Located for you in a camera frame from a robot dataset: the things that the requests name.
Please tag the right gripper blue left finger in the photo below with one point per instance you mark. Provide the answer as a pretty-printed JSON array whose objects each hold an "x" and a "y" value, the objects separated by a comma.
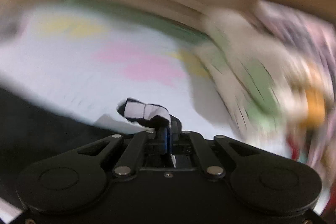
[{"x": 163, "y": 139}]

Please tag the floral bed sheet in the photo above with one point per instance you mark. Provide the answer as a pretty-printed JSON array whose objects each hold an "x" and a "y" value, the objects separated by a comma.
[{"x": 81, "y": 63}]

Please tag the black pants with white stripe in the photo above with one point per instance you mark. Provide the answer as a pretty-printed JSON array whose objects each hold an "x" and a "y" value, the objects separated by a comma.
[{"x": 29, "y": 134}]

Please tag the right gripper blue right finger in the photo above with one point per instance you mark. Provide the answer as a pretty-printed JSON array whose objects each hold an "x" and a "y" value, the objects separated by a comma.
[{"x": 175, "y": 131}]

